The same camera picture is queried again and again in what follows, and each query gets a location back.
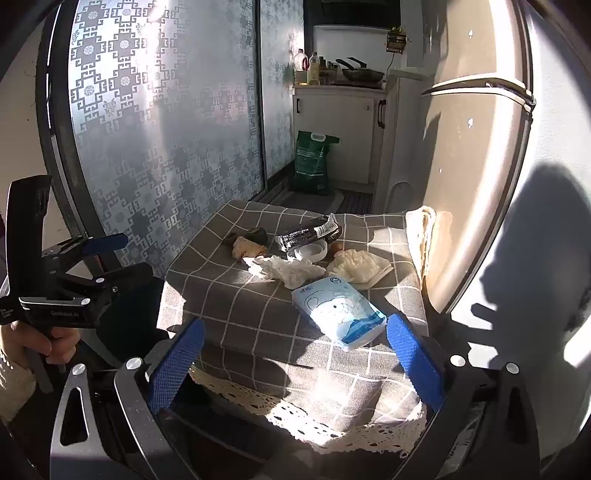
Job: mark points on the white kitchen cabinet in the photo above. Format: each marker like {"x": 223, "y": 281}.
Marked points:
{"x": 401, "y": 138}
{"x": 341, "y": 129}

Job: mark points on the blue white tissue pack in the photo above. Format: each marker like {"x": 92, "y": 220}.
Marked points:
{"x": 337, "y": 314}

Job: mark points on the oval grey floor mat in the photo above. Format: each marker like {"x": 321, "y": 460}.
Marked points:
{"x": 333, "y": 199}

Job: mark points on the white tissue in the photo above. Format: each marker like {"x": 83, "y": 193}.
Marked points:
{"x": 286, "y": 272}

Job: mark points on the grey checked tablecloth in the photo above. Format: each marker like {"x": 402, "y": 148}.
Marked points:
{"x": 221, "y": 286}

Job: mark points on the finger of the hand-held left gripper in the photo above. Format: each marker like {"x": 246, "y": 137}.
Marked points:
{"x": 124, "y": 277}
{"x": 108, "y": 242}

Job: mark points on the person's left forearm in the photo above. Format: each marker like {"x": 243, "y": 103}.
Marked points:
{"x": 14, "y": 387}

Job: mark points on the white refrigerator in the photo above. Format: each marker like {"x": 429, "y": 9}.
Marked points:
{"x": 471, "y": 161}

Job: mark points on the dark peel piece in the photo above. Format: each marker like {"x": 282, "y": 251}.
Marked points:
{"x": 256, "y": 234}

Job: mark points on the black frying pan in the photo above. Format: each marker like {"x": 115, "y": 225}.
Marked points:
{"x": 362, "y": 75}

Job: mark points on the dark seasoning jars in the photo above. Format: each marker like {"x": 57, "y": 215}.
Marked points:
{"x": 328, "y": 73}

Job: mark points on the white tape roll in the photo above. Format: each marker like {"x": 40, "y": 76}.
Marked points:
{"x": 307, "y": 253}

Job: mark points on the wall spice rack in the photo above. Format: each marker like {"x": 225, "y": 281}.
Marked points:
{"x": 397, "y": 41}

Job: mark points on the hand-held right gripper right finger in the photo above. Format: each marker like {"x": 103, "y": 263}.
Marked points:
{"x": 415, "y": 364}

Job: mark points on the brown peel piece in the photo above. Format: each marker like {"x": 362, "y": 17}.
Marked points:
{"x": 247, "y": 249}

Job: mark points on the white plastic chair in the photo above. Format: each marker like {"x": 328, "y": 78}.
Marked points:
{"x": 399, "y": 198}

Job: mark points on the person's left hand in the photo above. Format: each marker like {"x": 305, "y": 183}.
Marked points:
{"x": 64, "y": 344}

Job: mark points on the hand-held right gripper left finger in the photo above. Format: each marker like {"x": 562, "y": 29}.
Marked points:
{"x": 178, "y": 364}

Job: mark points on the yellow oil bottle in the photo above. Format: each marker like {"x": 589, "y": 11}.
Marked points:
{"x": 314, "y": 71}

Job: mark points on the red capped bottle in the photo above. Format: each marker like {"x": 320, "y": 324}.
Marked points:
{"x": 301, "y": 69}

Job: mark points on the patterned frosted glass door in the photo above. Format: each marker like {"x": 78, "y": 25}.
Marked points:
{"x": 138, "y": 138}
{"x": 279, "y": 92}

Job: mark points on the dark ribbed floor mat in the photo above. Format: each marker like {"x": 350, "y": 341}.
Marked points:
{"x": 359, "y": 202}

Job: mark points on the black snack wrapper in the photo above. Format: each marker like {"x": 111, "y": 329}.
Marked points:
{"x": 304, "y": 235}

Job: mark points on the white napkin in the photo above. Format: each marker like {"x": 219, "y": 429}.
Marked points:
{"x": 360, "y": 267}

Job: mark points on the green rice bag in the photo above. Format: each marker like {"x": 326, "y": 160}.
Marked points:
{"x": 311, "y": 166}

